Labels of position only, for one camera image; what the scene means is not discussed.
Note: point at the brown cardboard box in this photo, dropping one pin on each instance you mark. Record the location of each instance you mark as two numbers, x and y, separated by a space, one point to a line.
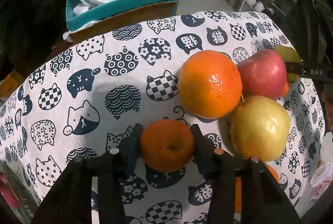
145 13

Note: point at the green pear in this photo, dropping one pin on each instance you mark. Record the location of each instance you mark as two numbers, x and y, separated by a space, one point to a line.
259 126

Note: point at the black hanging coat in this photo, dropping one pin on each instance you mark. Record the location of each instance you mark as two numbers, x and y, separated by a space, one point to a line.
29 28

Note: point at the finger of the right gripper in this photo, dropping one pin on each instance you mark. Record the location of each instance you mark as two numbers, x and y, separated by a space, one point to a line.
321 72

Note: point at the large orange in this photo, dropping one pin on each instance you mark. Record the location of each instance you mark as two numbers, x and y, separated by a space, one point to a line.
209 84

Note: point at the small mandarin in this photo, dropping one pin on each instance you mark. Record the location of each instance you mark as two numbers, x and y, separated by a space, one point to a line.
238 189
285 89

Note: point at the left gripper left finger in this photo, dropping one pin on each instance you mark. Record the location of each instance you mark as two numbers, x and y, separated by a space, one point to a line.
117 165

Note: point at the yellow apple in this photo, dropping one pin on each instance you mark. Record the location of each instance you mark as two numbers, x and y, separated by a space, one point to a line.
289 55

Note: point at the dark red apple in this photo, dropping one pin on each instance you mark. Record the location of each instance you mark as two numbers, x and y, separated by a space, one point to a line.
7 193

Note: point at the orange front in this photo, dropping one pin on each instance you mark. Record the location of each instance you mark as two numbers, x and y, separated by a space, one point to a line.
167 145

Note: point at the cat pattern tablecloth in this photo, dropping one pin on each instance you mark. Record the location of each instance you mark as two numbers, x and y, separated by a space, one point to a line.
87 99

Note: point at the teal cardboard box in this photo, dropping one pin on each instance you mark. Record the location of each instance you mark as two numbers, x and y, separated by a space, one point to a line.
108 10

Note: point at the person right hand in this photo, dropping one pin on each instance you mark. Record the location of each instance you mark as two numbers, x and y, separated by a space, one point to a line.
328 106

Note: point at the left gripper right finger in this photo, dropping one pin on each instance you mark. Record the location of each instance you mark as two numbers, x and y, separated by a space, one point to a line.
218 166

